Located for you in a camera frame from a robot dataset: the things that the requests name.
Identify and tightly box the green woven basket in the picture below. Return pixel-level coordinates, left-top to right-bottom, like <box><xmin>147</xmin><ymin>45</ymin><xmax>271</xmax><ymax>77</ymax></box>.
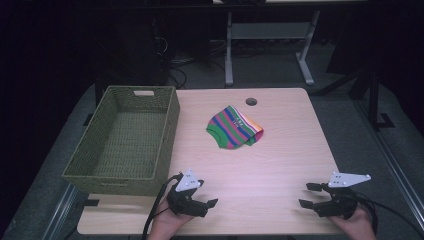
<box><xmin>61</xmin><ymin>85</ymin><xmax>181</xmax><ymax>197</ymax></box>

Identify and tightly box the person's left hand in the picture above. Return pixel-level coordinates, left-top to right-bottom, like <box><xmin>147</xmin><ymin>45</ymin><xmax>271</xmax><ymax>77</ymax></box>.
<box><xmin>146</xmin><ymin>197</ymin><xmax>196</xmax><ymax>240</ymax></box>

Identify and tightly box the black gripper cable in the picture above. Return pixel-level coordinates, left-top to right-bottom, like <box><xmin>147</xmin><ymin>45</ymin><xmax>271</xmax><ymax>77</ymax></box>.
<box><xmin>351</xmin><ymin>189</ymin><xmax>424</xmax><ymax>238</ymax></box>
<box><xmin>142</xmin><ymin>173</ymin><xmax>185</xmax><ymax>240</ymax></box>

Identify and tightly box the floor cables bundle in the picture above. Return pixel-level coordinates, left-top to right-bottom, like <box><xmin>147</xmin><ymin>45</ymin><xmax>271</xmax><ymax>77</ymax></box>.
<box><xmin>153</xmin><ymin>18</ymin><xmax>228</xmax><ymax>90</ymax></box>

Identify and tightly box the black table clamp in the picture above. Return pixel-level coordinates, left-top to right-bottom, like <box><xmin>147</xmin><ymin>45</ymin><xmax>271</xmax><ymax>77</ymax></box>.
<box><xmin>78</xmin><ymin>198</ymin><xmax>100</xmax><ymax>208</ymax></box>

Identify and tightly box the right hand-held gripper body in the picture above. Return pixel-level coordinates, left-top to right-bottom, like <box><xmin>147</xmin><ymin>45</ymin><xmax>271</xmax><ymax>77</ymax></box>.
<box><xmin>313</xmin><ymin>171</ymin><xmax>372</xmax><ymax>221</ymax></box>

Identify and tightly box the striped knitted pet sweater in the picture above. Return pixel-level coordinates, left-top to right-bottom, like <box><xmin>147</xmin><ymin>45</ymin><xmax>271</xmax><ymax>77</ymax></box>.
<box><xmin>205</xmin><ymin>105</ymin><xmax>265</xmax><ymax>151</ymax></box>

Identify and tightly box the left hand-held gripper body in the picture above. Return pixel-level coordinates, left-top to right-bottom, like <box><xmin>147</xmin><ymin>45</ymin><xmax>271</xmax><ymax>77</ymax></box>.
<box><xmin>166</xmin><ymin>168</ymin><xmax>210</xmax><ymax>219</ymax></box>

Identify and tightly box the person's right hand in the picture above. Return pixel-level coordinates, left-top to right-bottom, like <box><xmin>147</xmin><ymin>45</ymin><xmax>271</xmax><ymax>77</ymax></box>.
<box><xmin>328</xmin><ymin>205</ymin><xmax>378</xmax><ymax>240</ymax></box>

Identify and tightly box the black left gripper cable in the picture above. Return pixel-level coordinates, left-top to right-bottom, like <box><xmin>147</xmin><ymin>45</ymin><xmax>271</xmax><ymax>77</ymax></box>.
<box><xmin>142</xmin><ymin>173</ymin><xmax>185</xmax><ymax>240</ymax></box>

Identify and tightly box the metal floor rail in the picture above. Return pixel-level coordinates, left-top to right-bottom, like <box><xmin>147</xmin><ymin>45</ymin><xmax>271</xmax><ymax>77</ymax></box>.
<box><xmin>42</xmin><ymin>182</ymin><xmax>80</xmax><ymax>240</ymax></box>
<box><xmin>353</xmin><ymin>99</ymin><xmax>424</xmax><ymax>231</ymax></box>

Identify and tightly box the grey metal table frame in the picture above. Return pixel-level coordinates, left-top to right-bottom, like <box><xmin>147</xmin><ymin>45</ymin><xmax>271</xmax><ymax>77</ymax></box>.
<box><xmin>224</xmin><ymin>9</ymin><xmax>322</xmax><ymax>87</ymax></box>

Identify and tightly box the black metal stand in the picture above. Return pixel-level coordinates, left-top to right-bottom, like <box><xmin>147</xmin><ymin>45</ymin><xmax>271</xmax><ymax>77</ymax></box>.
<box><xmin>316</xmin><ymin>66</ymin><xmax>396</xmax><ymax>130</ymax></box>

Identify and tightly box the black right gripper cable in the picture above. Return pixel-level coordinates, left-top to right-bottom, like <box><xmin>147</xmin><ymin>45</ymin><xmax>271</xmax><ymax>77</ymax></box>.
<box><xmin>351</xmin><ymin>189</ymin><xmax>424</xmax><ymax>238</ymax></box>

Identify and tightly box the dark cabinet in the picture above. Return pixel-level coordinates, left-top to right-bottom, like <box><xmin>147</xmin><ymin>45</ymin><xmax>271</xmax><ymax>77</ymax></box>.
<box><xmin>98</xmin><ymin>13</ymin><xmax>170</xmax><ymax>88</ymax></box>

